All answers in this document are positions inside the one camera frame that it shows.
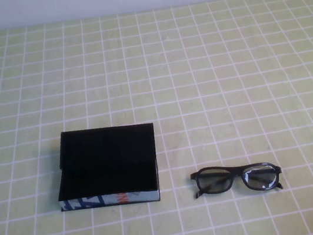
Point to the black printed glasses case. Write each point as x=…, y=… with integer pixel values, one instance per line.
x=105, y=149

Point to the black frame glasses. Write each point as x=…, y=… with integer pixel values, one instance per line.
x=233, y=169

